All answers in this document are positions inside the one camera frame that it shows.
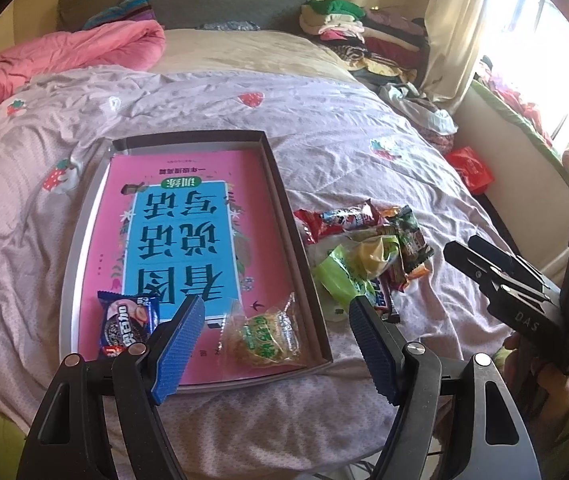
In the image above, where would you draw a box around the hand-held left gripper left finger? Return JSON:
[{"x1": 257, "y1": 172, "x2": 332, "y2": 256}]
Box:
[{"x1": 17, "y1": 294, "x2": 206, "y2": 480}]

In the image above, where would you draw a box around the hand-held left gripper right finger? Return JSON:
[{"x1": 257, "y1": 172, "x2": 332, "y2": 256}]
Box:
[{"x1": 348, "y1": 296, "x2": 560, "y2": 480}]

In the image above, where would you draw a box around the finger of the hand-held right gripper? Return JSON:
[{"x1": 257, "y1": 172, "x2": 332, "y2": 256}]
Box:
[
  {"x1": 468, "y1": 235, "x2": 560, "y2": 293},
  {"x1": 443, "y1": 241, "x2": 550, "y2": 306}
]

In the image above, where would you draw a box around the black green pea packet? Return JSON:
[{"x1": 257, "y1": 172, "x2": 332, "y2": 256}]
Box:
[{"x1": 387, "y1": 207, "x2": 435, "y2": 273}]

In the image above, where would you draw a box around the green snack packet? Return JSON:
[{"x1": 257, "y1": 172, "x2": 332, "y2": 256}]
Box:
[{"x1": 311, "y1": 245, "x2": 380, "y2": 321}]

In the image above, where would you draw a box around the orange corn stick packet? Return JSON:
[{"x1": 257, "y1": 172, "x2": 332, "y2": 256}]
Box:
[{"x1": 378, "y1": 204, "x2": 435, "y2": 292}]

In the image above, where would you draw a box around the red snack packet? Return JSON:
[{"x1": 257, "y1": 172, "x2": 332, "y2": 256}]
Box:
[{"x1": 293, "y1": 208, "x2": 345, "y2": 246}]

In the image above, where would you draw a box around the grey cardboard tray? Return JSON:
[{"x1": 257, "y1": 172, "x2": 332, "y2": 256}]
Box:
[{"x1": 58, "y1": 130, "x2": 334, "y2": 398}]

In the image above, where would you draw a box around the person's right hand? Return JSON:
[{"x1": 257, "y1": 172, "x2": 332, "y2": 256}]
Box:
[{"x1": 507, "y1": 332, "x2": 569, "y2": 456}]

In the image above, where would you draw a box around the brown chocolate bar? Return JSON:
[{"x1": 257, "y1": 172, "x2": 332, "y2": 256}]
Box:
[{"x1": 364, "y1": 275, "x2": 401, "y2": 323}]

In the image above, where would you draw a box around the cookie snack packet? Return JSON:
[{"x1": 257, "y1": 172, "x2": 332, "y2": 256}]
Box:
[{"x1": 97, "y1": 290, "x2": 161, "y2": 361}]

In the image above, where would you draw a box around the clear pastry packet green label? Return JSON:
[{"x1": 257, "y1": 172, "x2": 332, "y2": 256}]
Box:
[
  {"x1": 344, "y1": 235, "x2": 402, "y2": 276},
  {"x1": 218, "y1": 292, "x2": 310, "y2": 368}
]

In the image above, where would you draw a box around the red plastic bag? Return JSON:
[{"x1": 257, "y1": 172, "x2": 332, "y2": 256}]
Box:
[{"x1": 447, "y1": 146, "x2": 496, "y2": 193}]

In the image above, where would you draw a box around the pink snack packet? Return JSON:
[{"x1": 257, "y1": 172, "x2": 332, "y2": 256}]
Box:
[{"x1": 320, "y1": 199, "x2": 382, "y2": 231}]

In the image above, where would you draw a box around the green edged sill cushion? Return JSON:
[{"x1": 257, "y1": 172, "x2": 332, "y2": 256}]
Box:
[{"x1": 467, "y1": 80, "x2": 569, "y2": 176}]

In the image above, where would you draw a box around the white and grey garment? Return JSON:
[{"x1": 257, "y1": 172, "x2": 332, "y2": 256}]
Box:
[{"x1": 379, "y1": 82, "x2": 457, "y2": 156}]

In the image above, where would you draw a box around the pink and blue book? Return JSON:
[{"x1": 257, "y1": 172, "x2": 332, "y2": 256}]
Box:
[{"x1": 77, "y1": 150, "x2": 315, "y2": 386}]

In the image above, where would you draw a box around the window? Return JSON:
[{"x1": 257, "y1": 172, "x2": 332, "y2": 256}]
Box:
[{"x1": 479, "y1": 0, "x2": 569, "y2": 151}]

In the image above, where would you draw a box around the cream curtain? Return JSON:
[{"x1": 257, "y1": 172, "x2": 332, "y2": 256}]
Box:
[{"x1": 421, "y1": 0, "x2": 545, "y2": 106}]

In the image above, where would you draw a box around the pile of folded clothes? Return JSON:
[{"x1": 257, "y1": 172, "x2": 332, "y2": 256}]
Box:
[{"x1": 299, "y1": 0, "x2": 432, "y2": 86}]

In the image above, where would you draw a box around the beige bed sheet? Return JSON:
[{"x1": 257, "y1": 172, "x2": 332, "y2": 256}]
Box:
[{"x1": 149, "y1": 27, "x2": 380, "y2": 91}]

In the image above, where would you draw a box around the pink quilt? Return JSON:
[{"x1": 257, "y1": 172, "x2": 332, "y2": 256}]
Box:
[{"x1": 0, "y1": 22, "x2": 166, "y2": 136}]

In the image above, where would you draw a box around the dark patterned cloth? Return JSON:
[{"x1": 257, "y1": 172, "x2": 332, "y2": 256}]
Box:
[{"x1": 197, "y1": 20, "x2": 261, "y2": 32}]

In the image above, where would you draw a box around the colourful striped cloth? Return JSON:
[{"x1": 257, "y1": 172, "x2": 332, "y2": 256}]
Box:
[{"x1": 83, "y1": 0, "x2": 158, "y2": 31}]

